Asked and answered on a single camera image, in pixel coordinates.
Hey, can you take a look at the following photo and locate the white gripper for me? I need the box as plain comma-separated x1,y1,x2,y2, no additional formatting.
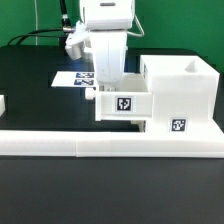
90,30,127,85

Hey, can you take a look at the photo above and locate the white drawer tray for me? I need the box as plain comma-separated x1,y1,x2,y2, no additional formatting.
85,73,153,121

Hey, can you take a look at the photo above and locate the white drawer cabinet box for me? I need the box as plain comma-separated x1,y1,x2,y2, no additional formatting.
139,55,221,135

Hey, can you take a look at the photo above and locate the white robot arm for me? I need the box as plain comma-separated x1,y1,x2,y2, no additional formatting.
66,0,135,86

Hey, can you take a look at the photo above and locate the white marker tag plate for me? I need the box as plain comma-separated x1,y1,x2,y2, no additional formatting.
51,71,96,88

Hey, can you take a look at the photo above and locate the white L-shaped fence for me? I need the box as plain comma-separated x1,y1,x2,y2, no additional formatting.
0,94,224,158

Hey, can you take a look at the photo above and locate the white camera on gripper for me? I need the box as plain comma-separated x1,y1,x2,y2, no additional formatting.
65,31,89,60

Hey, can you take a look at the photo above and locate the black cable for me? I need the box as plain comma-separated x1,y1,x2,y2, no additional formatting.
7,0,77,47

